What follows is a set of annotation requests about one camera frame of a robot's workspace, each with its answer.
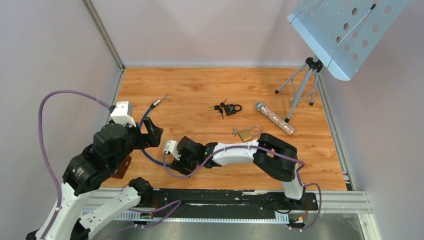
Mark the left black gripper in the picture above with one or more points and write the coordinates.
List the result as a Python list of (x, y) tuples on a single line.
[(152, 138)]

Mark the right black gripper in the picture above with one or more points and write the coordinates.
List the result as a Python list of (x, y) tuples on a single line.
[(179, 165)]

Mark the brass padlock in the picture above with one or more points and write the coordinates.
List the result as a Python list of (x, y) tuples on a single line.
[(248, 134)]

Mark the small black padlock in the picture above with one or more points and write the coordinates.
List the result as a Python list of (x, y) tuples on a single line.
[(231, 109)]

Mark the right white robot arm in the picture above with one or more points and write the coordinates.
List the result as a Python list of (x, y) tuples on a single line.
[(277, 158)]

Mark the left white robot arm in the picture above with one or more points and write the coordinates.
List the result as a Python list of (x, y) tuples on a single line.
[(86, 172)]

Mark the brown wooden block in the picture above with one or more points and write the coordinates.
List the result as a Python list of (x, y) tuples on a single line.
[(120, 172)]

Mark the brass padlock keys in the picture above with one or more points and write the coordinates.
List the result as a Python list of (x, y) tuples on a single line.
[(234, 131)]

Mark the glitter microphone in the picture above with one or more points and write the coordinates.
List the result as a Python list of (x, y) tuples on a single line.
[(273, 117)]

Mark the blue music stand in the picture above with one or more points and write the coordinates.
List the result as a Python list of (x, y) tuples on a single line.
[(343, 33)]

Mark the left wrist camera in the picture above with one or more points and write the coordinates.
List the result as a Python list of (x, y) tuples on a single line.
[(122, 114)]

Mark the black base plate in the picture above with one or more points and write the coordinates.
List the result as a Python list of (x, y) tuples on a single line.
[(226, 204)]

